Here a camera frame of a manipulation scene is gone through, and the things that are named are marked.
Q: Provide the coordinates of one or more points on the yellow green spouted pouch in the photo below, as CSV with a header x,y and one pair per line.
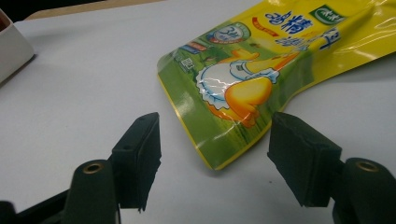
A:
x,y
249,77

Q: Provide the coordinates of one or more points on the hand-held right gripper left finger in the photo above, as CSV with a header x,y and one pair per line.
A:
x,y
138,158

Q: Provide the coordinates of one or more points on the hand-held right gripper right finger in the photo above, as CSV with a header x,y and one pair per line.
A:
x,y
300,158

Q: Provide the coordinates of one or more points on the white plastic storage box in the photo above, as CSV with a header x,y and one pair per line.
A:
x,y
14,49

